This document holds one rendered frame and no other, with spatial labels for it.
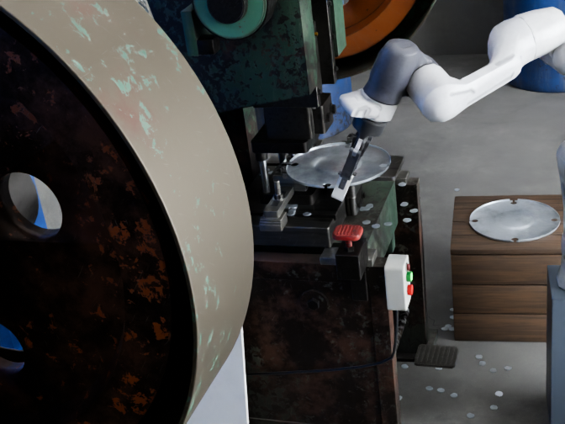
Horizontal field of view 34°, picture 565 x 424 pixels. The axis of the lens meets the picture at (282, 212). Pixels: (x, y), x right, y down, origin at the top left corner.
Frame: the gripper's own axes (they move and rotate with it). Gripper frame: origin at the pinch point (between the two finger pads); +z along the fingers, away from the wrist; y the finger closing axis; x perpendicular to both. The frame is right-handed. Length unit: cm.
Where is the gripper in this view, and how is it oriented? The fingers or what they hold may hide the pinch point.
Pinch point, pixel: (341, 186)
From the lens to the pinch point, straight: 224.8
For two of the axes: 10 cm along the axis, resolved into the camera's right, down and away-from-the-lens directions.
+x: -9.0, -4.2, 1.0
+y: 3.0, -4.5, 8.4
